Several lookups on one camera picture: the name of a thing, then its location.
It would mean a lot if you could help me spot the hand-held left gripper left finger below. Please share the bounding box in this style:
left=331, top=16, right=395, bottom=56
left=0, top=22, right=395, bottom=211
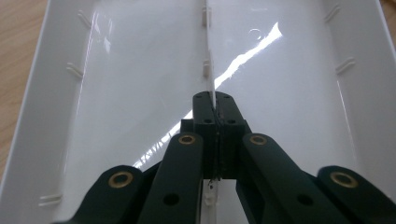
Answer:
left=180, top=91, right=219, bottom=180

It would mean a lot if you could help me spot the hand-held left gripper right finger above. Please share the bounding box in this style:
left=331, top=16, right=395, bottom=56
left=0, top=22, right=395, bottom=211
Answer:
left=215, top=91, right=252, bottom=180

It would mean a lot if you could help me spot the white plastic divider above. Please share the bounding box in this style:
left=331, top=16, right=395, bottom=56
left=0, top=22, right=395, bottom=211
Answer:
left=199, top=0, right=220, bottom=224

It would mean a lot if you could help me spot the white plastic storage box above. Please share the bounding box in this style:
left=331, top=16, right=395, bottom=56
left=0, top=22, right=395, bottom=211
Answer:
left=0, top=0, right=396, bottom=224

